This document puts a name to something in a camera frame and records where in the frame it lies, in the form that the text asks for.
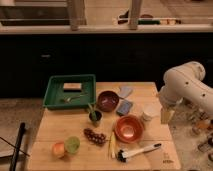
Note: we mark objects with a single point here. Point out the dark green cup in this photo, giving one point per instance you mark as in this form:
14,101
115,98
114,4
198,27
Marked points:
99,117

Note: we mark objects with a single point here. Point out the dark purple bowl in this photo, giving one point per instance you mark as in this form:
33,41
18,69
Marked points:
107,101

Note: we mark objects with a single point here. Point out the yellow banana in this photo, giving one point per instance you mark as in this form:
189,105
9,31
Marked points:
112,145

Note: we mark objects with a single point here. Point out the metal fork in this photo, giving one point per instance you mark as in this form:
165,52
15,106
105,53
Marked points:
67,100

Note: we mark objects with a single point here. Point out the orange bowl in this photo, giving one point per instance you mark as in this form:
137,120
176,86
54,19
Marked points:
128,129

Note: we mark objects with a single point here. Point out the black tripod pole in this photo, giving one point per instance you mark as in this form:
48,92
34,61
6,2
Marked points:
16,151

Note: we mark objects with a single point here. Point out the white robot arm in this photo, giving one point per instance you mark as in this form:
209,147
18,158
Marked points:
184,82

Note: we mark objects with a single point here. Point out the white handled black brush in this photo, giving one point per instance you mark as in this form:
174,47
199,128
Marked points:
122,156

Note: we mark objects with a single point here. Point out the wooden post right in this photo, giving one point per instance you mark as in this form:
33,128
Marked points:
134,14

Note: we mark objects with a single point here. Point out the wooden post left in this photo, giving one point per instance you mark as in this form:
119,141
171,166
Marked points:
76,13

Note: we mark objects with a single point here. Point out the grey cloth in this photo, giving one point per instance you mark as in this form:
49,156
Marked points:
125,91

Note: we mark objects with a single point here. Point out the green utensil in cup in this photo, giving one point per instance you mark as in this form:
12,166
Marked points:
92,111

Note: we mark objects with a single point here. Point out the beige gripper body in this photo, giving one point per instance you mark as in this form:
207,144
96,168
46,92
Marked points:
166,115

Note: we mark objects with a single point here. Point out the green plastic tray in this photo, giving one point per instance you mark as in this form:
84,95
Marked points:
55,92

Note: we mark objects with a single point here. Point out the white cup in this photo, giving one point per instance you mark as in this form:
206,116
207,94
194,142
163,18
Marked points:
148,113

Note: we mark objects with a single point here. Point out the bunch of purple grapes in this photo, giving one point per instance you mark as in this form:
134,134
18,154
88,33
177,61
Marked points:
96,138

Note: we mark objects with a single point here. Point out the wooden post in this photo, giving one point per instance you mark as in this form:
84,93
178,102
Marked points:
134,14
76,13

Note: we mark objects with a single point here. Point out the orange peach fruit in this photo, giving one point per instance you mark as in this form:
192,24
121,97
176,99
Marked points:
58,149

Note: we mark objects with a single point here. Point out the blue sponge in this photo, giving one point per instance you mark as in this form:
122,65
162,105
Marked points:
124,108

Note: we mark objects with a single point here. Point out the wooden block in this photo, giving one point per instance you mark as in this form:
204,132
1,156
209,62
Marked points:
72,86

